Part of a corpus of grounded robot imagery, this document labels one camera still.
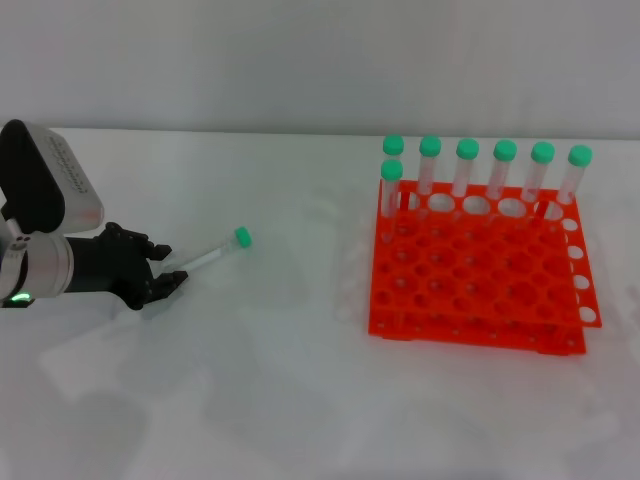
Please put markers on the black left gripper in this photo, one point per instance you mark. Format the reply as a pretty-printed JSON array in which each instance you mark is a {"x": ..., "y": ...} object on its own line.
[{"x": 110, "y": 265}]

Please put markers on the green-capped clear test tube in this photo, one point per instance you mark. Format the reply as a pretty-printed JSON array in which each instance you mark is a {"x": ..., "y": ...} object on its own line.
[
  {"x": 393, "y": 145},
  {"x": 392, "y": 170},
  {"x": 430, "y": 146},
  {"x": 505, "y": 150},
  {"x": 580, "y": 155},
  {"x": 468, "y": 148},
  {"x": 543, "y": 152},
  {"x": 210, "y": 256}
]

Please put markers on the orange test tube rack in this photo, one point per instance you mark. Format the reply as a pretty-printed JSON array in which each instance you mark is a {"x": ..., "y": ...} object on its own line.
[{"x": 480, "y": 305}]

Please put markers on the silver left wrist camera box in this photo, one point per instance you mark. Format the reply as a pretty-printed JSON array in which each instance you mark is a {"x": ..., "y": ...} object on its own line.
[{"x": 75, "y": 200}]

